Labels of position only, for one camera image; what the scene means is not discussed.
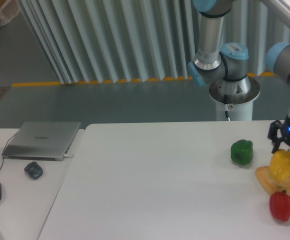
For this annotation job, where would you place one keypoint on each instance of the yellow bell pepper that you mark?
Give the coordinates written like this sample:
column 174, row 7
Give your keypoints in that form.
column 279, row 168

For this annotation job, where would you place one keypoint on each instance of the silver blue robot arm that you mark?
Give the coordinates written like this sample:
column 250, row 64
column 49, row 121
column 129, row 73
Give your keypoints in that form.
column 234, row 62

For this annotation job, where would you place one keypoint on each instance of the green bell pepper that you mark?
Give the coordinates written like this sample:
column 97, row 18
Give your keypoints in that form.
column 242, row 152

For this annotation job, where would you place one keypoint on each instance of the red bell pepper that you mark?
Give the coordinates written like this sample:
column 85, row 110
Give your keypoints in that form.
column 279, row 204

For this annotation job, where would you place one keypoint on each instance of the toast bread slice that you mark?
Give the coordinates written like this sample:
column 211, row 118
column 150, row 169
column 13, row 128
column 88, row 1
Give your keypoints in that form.
column 269, row 184

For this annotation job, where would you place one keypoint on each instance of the white folding partition screen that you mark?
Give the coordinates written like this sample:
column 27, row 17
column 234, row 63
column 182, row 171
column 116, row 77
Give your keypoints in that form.
column 100, row 40

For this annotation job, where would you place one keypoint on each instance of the silver closed laptop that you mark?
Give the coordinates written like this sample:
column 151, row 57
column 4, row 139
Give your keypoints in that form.
column 42, row 140

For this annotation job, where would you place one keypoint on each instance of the dark earbuds case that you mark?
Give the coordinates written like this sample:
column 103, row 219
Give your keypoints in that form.
column 33, row 170

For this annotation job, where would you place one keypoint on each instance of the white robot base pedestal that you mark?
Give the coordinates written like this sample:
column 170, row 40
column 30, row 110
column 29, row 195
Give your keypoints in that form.
column 234, row 100

